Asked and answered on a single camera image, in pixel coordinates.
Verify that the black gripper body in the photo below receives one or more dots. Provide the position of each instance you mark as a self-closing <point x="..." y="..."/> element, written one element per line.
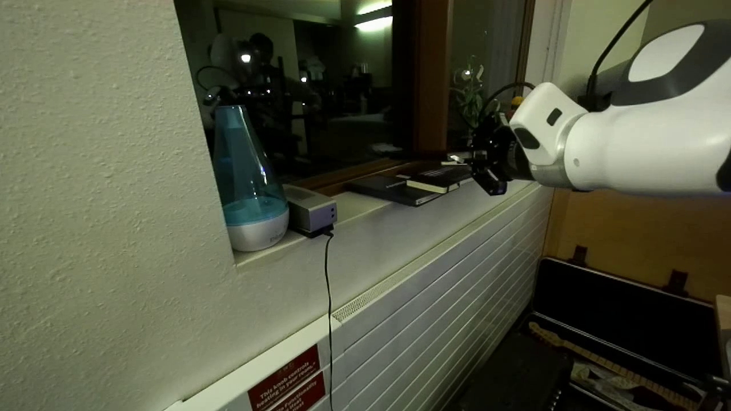
<point x="509" y="151"/>

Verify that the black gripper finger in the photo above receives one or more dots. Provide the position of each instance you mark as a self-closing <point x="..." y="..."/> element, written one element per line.
<point x="490" y="176"/>
<point x="485" y="141"/>

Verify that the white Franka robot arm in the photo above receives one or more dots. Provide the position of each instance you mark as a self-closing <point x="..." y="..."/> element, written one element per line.
<point x="647" y="144"/>

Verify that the black book white pages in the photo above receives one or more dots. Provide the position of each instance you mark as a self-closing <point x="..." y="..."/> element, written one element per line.
<point x="430" y="186"/>
<point x="455" y="179"/>

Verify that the large dark flat book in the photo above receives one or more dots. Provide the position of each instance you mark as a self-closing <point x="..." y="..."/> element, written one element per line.
<point x="390" y="191"/>

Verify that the green potted plant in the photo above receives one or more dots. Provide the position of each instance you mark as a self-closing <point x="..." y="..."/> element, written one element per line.
<point x="466" y="99"/>

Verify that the white slatted radiator cover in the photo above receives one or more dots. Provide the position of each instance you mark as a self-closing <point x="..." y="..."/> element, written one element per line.
<point x="426" y="305"/>

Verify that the tan wooden board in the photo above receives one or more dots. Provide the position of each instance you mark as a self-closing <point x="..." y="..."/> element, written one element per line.
<point x="624" y="243"/>

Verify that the light wooden strip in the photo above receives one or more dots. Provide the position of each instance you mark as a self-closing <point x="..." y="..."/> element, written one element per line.
<point x="557" y="336"/>

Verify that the small grey metal box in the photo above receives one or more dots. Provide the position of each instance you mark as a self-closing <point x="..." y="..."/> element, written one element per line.
<point x="312" y="209"/>

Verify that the black long case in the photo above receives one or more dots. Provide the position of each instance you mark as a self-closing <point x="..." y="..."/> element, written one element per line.
<point x="624" y="321"/>

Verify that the blue flask-shaped humidifier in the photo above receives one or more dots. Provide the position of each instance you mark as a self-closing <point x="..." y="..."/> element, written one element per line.
<point x="248" y="197"/>

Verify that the beige block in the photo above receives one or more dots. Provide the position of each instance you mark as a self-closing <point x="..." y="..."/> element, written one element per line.
<point x="722" y="328"/>

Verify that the dark red warning sign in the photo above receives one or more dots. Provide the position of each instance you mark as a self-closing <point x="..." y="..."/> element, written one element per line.
<point x="288" y="385"/>

